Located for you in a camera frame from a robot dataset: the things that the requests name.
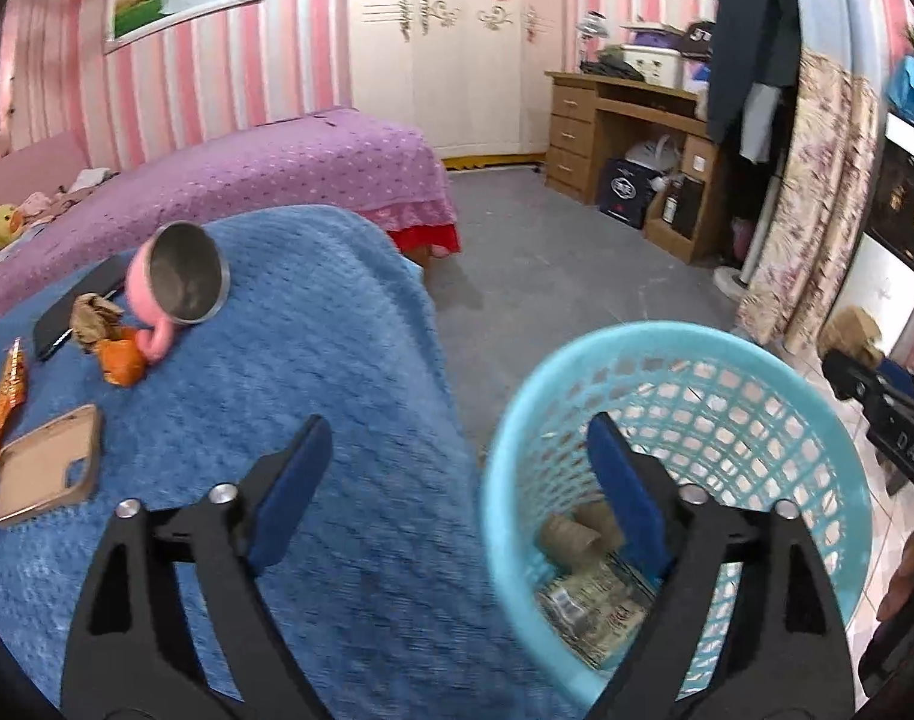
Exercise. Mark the pink cloth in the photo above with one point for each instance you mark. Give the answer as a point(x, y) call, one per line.
point(37, 206)

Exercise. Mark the black bottle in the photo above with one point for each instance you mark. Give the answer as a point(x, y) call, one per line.
point(683, 206)

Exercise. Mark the desk lamp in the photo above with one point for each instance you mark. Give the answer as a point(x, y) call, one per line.
point(592, 26)

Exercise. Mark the yellow duck plush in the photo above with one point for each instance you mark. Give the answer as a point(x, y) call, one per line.
point(6, 225)

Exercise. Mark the dark cloth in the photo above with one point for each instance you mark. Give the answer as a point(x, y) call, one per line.
point(611, 67)

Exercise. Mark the navy box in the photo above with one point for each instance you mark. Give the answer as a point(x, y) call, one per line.
point(626, 191)

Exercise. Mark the pink cup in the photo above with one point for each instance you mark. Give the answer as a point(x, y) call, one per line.
point(138, 289)

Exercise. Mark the dark hanging jacket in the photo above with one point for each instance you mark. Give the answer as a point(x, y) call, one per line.
point(753, 37)

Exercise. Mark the pink headboard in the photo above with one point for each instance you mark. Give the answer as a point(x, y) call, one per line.
point(30, 165)

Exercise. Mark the white fan stand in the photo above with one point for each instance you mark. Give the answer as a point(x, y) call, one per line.
point(731, 277)

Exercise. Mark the white wardrobe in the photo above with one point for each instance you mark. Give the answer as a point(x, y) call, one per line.
point(457, 75)

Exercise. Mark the pale blue curtain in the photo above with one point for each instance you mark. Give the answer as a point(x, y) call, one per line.
point(847, 0)

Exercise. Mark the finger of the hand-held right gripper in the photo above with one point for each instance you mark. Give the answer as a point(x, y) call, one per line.
point(847, 375)
point(895, 376)

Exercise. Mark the black cap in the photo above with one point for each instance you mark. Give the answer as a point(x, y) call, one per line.
point(698, 37)

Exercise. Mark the blue fleece blanket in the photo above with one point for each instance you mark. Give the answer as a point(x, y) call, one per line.
point(314, 330)

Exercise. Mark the white appliance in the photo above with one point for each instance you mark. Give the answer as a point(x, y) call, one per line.
point(656, 154)

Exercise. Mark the cardboard box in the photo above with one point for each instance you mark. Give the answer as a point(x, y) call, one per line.
point(854, 334)

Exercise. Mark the black phone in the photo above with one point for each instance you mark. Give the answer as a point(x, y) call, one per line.
point(52, 326)

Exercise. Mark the wooden desk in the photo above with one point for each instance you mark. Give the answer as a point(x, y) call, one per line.
point(569, 135)

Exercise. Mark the purple bag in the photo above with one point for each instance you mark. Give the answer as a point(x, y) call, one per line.
point(656, 34)

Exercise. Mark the silver snack wrapper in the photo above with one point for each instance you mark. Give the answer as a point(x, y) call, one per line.
point(584, 604)

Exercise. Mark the white cabinet with black door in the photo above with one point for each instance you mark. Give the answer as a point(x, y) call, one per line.
point(903, 202)

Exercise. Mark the tan phone case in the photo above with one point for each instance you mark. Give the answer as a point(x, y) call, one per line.
point(41, 469)

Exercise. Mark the orange snack packet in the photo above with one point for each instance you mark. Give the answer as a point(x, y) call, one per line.
point(3, 405)

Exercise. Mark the crumpled brown paper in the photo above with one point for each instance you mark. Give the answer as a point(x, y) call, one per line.
point(93, 315)

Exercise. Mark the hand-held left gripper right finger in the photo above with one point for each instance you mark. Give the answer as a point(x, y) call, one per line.
point(626, 495)

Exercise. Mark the bed with purple bedspread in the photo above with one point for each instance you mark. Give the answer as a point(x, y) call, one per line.
point(277, 165)

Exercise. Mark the white storage box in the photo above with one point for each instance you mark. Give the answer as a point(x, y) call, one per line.
point(652, 66)

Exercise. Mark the brown cardboard tube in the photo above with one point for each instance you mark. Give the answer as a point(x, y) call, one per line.
point(566, 538)
point(599, 519)

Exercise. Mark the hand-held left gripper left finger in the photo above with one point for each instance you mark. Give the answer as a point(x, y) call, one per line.
point(292, 491)

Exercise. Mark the turquoise plastic basket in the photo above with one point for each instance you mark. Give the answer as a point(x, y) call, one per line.
point(517, 480)

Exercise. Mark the orange peel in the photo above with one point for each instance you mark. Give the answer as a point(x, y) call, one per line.
point(120, 360)

